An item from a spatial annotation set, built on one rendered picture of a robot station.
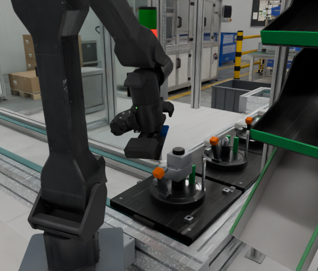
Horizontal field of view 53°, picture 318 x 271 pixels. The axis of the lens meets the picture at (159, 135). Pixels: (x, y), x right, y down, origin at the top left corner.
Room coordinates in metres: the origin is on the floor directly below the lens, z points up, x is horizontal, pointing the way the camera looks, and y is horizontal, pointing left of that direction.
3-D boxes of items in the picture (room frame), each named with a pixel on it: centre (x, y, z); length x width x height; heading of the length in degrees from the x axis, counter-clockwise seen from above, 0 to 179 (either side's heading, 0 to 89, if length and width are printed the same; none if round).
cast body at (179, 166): (0.70, -0.05, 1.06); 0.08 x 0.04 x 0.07; 142
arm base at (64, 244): (0.36, 0.12, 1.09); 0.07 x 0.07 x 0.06; 8
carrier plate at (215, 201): (0.70, -0.05, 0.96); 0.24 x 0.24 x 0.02; 52
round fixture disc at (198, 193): (0.70, -0.05, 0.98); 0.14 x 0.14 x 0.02
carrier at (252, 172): (0.90, -0.20, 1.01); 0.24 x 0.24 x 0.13; 52
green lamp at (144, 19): (0.91, 0.03, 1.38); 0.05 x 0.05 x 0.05
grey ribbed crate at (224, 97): (2.69, -0.82, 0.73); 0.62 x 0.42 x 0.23; 52
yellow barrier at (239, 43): (8.80, -2.82, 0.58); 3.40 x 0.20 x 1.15; 143
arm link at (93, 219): (0.37, 0.12, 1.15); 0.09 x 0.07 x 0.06; 69
